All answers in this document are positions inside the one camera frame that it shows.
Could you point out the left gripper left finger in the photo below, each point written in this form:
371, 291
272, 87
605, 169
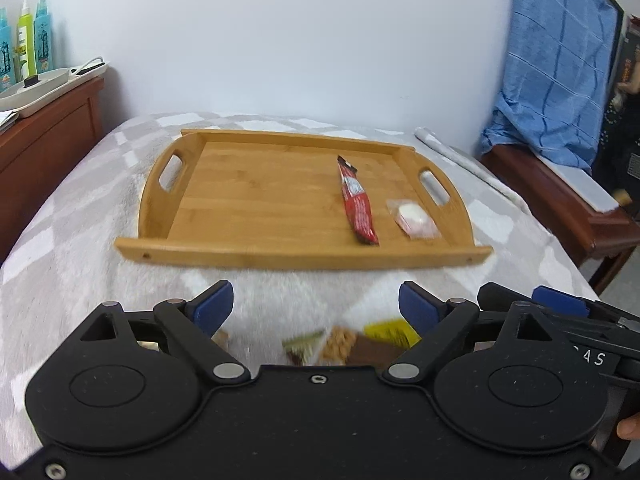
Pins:
189, 326

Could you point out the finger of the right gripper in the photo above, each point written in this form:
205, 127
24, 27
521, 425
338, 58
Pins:
495, 297
565, 304

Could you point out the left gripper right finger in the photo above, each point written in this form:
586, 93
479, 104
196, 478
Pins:
442, 327

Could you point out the small Biscoff biscuit packet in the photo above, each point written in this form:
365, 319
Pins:
221, 339

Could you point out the yellow snack packet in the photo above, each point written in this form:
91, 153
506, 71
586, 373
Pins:
396, 331

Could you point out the brown chocolate wafer packet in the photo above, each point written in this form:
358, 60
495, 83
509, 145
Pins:
371, 352

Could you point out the white marshmallow packet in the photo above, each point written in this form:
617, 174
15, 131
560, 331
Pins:
413, 220

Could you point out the olive gold snack packet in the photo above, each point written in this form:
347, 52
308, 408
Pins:
302, 348

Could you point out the long red snack bar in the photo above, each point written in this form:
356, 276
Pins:
356, 203

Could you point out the red nut snack packet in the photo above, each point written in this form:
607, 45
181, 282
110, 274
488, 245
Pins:
337, 347

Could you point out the person's right hand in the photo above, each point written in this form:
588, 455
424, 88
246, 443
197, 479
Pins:
629, 428

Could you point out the wooden chair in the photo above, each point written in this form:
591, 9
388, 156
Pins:
583, 232

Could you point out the grey checkered blanket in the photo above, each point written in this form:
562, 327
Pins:
65, 262

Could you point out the bamboo serving tray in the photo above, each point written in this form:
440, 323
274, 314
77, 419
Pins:
266, 200

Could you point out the wooden dresser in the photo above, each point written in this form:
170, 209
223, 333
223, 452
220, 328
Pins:
39, 151

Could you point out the blue plaid cloth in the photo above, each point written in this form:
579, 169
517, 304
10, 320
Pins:
558, 60

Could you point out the papers on dresser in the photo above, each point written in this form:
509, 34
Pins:
7, 119

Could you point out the teal spray bottle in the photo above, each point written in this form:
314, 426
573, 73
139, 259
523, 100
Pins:
43, 38
7, 70

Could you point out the green spray bottle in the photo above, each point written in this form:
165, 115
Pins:
26, 42

